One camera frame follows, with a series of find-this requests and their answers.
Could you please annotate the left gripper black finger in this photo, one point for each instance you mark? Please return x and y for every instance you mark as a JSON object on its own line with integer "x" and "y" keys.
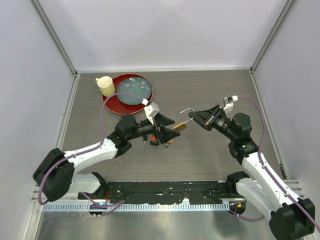
{"x": 162, "y": 120}
{"x": 167, "y": 134}

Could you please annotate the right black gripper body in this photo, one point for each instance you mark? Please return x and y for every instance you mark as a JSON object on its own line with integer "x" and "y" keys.
{"x": 217, "y": 119}

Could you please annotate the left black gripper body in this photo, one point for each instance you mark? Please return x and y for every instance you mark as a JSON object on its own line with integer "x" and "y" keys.
{"x": 156, "y": 124}

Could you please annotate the orange black padlock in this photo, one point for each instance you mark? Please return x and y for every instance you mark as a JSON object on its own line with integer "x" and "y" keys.
{"x": 154, "y": 141}

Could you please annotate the large brass padlock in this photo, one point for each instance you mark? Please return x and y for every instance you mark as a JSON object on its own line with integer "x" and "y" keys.
{"x": 183, "y": 125}

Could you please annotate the black-headed key bunch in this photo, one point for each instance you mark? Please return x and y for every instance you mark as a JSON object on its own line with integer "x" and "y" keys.
{"x": 145, "y": 138}

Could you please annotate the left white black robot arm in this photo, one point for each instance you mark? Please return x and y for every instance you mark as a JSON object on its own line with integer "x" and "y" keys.
{"x": 59, "y": 173}

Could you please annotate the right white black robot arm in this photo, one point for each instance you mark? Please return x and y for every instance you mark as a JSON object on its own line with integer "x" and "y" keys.
{"x": 289, "y": 216}

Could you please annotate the blue-grey ceramic plate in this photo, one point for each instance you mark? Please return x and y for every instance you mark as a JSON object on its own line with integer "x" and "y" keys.
{"x": 136, "y": 86}

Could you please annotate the red round tray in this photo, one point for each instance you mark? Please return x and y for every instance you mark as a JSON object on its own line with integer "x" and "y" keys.
{"x": 116, "y": 106}

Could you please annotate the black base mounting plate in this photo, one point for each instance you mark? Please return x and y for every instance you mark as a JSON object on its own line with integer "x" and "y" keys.
{"x": 168, "y": 192}

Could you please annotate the yellow ceramic mug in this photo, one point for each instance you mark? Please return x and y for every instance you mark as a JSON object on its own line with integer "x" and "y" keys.
{"x": 106, "y": 85}

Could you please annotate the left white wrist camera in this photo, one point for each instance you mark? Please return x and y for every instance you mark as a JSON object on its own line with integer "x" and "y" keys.
{"x": 151, "y": 109}

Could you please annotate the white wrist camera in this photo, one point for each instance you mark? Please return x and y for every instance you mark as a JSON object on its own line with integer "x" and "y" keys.
{"x": 151, "y": 109}
{"x": 228, "y": 103}

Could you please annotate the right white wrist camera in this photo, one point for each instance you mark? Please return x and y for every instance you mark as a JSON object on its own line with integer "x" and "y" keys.
{"x": 228, "y": 103}

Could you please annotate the white slotted cable duct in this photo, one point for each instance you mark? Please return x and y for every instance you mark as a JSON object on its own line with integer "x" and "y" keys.
{"x": 185, "y": 206}

